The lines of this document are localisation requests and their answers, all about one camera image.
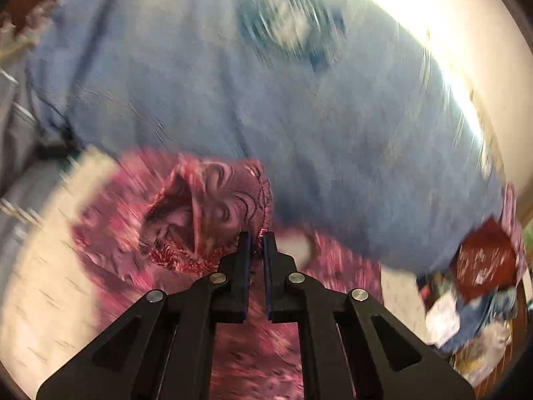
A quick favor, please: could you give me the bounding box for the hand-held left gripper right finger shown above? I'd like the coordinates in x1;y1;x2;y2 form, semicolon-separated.
263;232;476;400

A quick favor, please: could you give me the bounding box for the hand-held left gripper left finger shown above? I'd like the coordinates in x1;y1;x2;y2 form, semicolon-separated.
37;232;252;400

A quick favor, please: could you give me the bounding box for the pink patterned garment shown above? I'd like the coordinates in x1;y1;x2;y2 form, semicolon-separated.
69;148;386;400

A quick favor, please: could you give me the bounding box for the blue plaid blanket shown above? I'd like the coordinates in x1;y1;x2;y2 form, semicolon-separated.
27;0;517;278

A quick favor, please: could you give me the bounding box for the white crumpled cloth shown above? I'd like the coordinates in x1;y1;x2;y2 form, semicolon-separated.
424;292;462;347

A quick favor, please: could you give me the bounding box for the white leaf-print bedsheet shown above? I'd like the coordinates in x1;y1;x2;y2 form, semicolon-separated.
0;146;434;400

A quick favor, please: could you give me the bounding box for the red cloth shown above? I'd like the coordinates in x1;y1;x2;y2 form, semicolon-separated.
452;217;519;303

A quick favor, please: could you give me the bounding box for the blue crumpled cloth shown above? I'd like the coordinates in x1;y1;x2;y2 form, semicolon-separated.
441;285;519;353

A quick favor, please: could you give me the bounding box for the grey striped cloth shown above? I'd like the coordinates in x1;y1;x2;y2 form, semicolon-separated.
0;56;46;201

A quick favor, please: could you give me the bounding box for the white frilly cloth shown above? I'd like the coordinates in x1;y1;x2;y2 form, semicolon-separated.
0;0;65;57

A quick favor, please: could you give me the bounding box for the wooden bed frame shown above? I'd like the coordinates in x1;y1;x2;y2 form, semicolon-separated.
0;0;59;36

